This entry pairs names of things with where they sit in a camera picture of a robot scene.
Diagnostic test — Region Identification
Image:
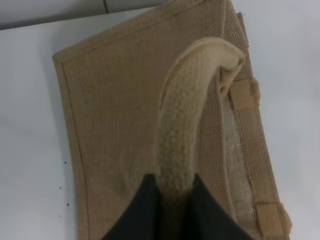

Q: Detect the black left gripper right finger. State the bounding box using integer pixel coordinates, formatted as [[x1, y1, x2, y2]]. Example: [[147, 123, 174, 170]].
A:
[[183, 175, 252, 240]]

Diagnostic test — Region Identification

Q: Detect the brown linen bag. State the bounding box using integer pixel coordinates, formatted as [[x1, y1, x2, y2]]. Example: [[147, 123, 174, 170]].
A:
[[53, 0, 292, 240]]

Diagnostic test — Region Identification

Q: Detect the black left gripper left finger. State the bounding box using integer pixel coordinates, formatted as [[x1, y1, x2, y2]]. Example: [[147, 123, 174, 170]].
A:
[[102, 174, 161, 240]]

